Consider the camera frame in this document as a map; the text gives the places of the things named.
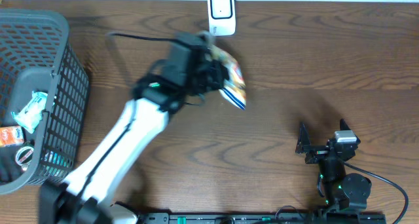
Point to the grey plastic mesh basket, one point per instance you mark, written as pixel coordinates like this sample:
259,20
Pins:
36,56

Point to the white barcode scanner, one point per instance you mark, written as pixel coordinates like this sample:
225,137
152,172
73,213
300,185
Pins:
221,17

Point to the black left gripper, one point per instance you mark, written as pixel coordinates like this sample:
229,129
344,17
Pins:
211,67

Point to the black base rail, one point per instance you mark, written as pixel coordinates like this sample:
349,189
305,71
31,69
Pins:
284,217

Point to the yellow snack bag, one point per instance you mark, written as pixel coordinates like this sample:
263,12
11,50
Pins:
234,87

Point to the orange tissue pack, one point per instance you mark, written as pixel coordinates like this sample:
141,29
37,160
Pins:
11,136

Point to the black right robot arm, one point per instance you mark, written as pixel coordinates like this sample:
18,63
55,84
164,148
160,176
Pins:
342,191

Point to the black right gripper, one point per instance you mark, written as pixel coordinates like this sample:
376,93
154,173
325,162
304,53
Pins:
304,141

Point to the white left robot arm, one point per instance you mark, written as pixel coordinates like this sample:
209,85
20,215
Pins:
85,195

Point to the mint green wipes pack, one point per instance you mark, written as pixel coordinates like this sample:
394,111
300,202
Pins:
31,115

